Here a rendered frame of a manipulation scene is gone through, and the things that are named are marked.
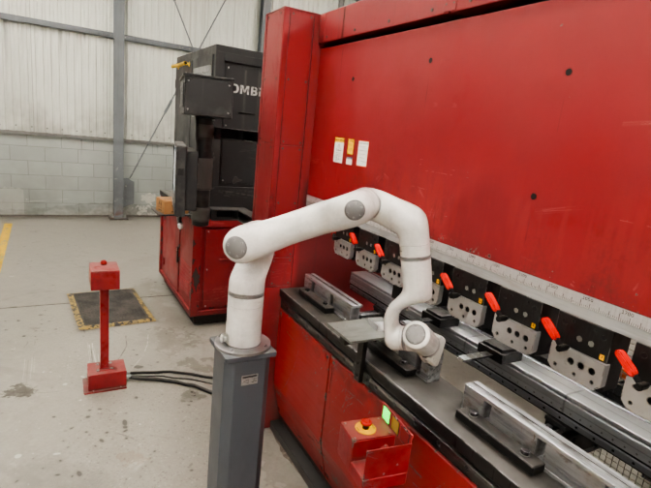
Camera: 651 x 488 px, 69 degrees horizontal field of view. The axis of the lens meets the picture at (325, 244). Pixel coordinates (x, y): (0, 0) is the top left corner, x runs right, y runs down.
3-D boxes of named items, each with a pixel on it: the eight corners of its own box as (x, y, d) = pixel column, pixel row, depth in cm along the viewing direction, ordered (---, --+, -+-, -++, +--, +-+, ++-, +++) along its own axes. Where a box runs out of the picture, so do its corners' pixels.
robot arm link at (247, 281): (221, 294, 156) (225, 223, 150) (245, 280, 173) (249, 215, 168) (256, 301, 153) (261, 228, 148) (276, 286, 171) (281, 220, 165)
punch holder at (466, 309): (446, 312, 165) (453, 266, 161) (463, 310, 169) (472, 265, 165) (478, 329, 152) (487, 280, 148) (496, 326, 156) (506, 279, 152)
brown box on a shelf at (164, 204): (151, 208, 393) (151, 194, 390) (182, 209, 406) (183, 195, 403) (158, 216, 368) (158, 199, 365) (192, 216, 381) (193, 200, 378)
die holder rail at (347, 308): (303, 289, 265) (304, 273, 263) (313, 289, 268) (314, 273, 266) (350, 324, 223) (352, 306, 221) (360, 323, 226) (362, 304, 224)
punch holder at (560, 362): (545, 366, 131) (558, 309, 127) (565, 361, 135) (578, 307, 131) (598, 394, 118) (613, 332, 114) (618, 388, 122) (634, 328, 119)
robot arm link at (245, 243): (246, 259, 163) (224, 271, 148) (234, 227, 162) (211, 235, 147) (386, 217, 148) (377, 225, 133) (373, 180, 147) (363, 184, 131)
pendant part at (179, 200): (171, 201, 284) (173, 140, 276) (192, 202, 288) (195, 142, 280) (173, 216, 243) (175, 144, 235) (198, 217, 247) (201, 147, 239)
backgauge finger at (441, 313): (393, 320, 203) (394, 310, 202) (440, 316, 216) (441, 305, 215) (411, 332, 193) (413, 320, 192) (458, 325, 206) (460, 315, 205)
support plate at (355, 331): (326, 324, 191) (326, 322, 190) (381, 319, 203) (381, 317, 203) (350, 344, 175) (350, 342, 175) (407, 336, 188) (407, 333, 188)
